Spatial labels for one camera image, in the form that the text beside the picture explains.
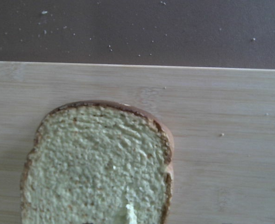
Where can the bread slice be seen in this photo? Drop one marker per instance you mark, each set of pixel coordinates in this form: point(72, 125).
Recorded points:
point(98, 162)

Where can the wooden cutting board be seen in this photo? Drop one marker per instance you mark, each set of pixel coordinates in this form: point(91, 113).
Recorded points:
point(222, 120)

